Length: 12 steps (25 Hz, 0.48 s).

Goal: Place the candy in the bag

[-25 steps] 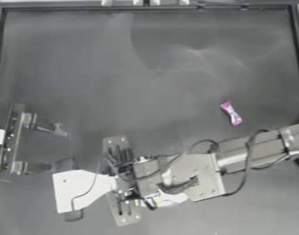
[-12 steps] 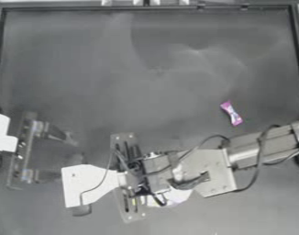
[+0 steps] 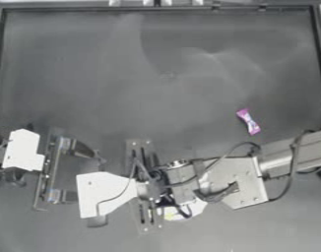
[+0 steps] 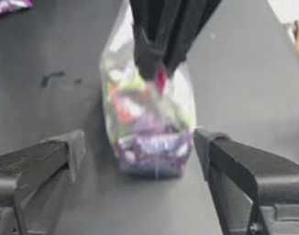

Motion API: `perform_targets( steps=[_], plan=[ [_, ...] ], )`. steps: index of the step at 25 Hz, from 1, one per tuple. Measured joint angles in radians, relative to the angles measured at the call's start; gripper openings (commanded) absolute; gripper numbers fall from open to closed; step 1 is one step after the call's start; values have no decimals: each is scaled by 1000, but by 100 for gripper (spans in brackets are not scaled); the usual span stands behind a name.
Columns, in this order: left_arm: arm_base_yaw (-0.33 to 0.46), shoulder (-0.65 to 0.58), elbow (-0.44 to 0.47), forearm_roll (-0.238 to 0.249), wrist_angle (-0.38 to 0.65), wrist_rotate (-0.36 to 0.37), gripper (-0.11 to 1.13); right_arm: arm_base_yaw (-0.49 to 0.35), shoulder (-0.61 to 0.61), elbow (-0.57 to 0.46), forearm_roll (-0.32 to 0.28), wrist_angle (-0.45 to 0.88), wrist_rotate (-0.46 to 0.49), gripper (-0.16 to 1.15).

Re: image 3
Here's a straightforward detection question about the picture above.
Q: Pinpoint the clear bag with pink zip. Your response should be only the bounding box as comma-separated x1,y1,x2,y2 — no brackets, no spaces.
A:
161,196,209,221

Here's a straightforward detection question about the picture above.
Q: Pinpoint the purple candy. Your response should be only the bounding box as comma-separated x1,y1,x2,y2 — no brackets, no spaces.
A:
236,107,264,137

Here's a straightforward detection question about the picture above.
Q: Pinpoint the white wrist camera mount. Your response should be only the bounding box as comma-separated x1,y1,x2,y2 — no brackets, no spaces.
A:
75,170,141,220
2,128,46,172

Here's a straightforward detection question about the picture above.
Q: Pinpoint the black table frame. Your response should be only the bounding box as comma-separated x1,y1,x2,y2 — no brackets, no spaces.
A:
0,0,321,132

